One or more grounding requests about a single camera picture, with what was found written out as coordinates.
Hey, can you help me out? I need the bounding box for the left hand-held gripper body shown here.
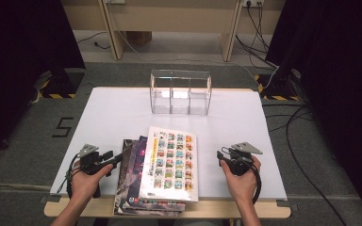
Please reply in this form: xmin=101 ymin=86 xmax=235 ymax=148
xmin=78 ymin=143 xmax=107 ymax=176

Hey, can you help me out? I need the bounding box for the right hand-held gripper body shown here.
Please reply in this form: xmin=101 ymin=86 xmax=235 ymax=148
xmin=225 ymin=141 xmax=264 ymax=176

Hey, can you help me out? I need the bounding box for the dark magazine with red cover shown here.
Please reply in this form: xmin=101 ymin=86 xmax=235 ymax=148
xmin=113 ymin=138 xmax=183 ymax=218

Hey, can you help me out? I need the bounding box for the purple magazine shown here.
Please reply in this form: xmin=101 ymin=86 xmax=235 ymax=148
xmin=121 ymin=135 xmax=187 ymax=213

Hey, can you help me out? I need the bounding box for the white book with picture grid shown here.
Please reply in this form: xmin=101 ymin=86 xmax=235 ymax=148
xmin=139 ymin=125 xmax=200 ymax=202

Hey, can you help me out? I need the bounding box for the clear acrylic book rack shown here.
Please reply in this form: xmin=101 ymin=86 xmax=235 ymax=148
xmin=149 ymin=69 xmax=213 ymax=117

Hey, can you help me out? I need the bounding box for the person's left hand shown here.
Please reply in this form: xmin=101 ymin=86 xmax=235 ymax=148
xmin=70 ymin=164 xmax=114 ymax=205

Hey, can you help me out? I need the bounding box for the person's right hand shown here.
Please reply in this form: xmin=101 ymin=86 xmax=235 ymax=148
xmin=220 ymin=156 xmax=262 ymax=205

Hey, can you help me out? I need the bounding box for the black stand base striped tape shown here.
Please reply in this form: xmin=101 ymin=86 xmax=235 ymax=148
xmin=254 ymin=70 xmax=303 ymax=102
xmin=39 ymin=70 xmax=86 ymax=100

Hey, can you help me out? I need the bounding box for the black curtain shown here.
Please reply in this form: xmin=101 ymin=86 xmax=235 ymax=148
xmin=0 ymin=0 xmax=86 ymax=164
xmin=265 ymin=0 xmax=362 ymax=226

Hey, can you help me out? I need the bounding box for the beige wooden desk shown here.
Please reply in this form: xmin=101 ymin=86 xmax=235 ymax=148
xmin=60 ymin=0 xmax=287 ymax=63

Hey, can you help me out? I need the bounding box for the left hand-held gripper cable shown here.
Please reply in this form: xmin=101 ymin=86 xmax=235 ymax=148
xmin=57 ymin=153 xmax=83 ymax=200

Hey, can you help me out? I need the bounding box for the long black floor cable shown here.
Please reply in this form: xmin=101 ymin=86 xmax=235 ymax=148
xmin=285 ymin=105 xmax=348 ymax=226

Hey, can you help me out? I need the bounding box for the white cable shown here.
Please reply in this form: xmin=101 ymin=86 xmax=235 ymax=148
xmin=116 ymin=27 xmax=281 ymax=92

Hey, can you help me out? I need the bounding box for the thin black floor cable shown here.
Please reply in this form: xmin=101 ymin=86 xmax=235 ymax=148
xmin=75 ymin=30 xmax=111 ymax=51

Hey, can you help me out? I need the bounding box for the black power cable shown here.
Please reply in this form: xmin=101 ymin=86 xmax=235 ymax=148
xmin=256 ymin=1 xmax=272 ymax=53
xmin=235 ymin=1 xmax=279 ymax=70

